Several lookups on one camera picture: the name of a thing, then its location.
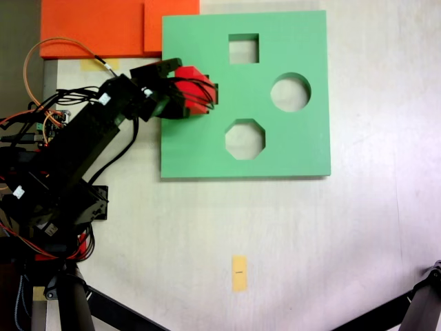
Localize yellow tape strip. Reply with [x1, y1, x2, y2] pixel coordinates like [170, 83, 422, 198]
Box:
[33, 285, 58, 302]
[81, 58, 121, 72]

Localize green shape sorting board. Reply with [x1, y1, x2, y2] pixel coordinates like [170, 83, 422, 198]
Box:
[160, 10, 332, 180]

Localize orange flat board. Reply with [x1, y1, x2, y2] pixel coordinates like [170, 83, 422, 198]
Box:
[39, 0, 201, 59]

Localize blue braided cable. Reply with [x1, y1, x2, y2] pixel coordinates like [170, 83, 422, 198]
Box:
[14, 274, 32, 327]

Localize black wire loops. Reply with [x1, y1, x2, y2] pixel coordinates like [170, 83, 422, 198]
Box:
[168, 77, 216, 111]

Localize black usb cable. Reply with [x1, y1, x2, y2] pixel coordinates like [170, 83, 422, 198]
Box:
[0, 132, 44, 144]

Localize orange wire cable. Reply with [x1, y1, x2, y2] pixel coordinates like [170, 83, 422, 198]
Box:
[22, 37, 99, 117]

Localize small circuit board with connectors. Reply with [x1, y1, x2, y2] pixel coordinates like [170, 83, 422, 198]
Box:
[36, 109, 72, 143]

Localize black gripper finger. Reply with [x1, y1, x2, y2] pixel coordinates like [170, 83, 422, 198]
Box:
[156, 57, 183, 79]
[161, 94, 192, 120]

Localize red cross columnar block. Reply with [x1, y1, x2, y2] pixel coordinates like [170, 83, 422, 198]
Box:
[174, 65, 218, 116]

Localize black driver circuit board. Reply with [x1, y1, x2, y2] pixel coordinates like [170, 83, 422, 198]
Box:
[34, 220, 59, 239]

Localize yellow tape with black mark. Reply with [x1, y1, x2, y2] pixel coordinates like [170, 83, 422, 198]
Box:
[232, 254, 248, 293]

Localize black notched tripod leg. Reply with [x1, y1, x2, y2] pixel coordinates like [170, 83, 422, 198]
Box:
[330, 259, 441, 331]

